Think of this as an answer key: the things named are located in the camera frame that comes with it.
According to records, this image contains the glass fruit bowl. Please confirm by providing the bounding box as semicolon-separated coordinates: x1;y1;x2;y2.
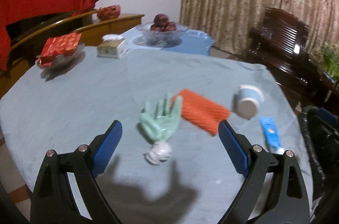
132;23;188;48

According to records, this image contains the blue wrapper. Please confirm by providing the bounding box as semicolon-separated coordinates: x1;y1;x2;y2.
259;117;285;154

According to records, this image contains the wooden sideboard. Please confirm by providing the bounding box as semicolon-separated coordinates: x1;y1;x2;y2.
1;10;144;96

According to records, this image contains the dark red fruit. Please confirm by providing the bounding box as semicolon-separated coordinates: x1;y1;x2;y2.
150;14;176;32

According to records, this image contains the green potted plant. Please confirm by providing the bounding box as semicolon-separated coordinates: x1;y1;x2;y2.
320;43;338;79

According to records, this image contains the blue white paper cup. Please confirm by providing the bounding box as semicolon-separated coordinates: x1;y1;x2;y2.
233;85;264;120

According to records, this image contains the red basket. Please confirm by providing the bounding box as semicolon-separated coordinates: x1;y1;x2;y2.
97;5;121;21

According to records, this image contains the blue side table cover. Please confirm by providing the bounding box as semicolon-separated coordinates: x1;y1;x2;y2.
122;27;214;56

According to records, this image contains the clear glass plate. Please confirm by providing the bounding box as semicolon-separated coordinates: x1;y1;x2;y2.
36;43;86;74

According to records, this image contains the orange foam net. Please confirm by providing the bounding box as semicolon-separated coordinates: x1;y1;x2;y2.
171;89;231;136

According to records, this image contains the light blue tablecloth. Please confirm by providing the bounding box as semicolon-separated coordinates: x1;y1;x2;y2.
1;47;313;223

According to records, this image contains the dark wooden chair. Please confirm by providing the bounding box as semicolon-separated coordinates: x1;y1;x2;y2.
230;7;319;109

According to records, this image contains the red snack packet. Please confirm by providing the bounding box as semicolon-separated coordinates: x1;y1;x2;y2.
36;32;81;67

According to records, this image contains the tissue box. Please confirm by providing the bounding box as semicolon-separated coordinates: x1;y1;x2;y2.
97;34;129;59

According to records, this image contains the green rubber glove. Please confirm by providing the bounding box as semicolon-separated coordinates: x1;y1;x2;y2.
139;93;183;144

